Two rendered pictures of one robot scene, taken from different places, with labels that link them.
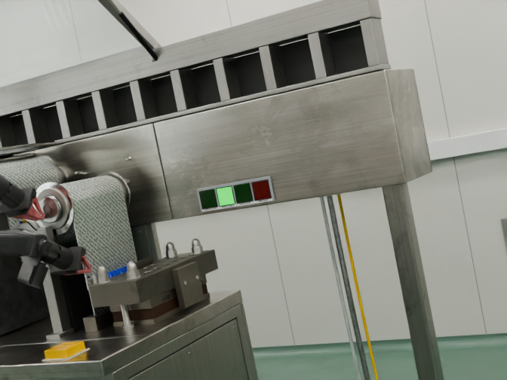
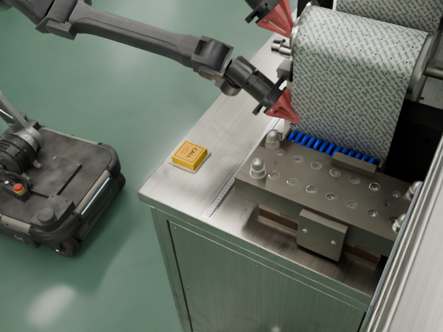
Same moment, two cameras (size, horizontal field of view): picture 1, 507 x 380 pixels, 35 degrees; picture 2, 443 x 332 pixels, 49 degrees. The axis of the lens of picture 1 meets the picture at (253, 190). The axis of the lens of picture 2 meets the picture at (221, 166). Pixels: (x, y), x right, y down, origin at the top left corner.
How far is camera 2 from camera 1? 221 cm
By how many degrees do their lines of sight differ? 90
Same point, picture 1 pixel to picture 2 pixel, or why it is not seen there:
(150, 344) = (200, 224)
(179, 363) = (238, 259)
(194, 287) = (323, 244)
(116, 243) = (356, 122)
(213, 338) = (306, 289)
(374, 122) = not seen: outside the picture
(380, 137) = not seen: outside the picture
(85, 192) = (331, 49)
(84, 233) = (304, 86)
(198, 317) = (284, 262)
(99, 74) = not seen: outside the picture
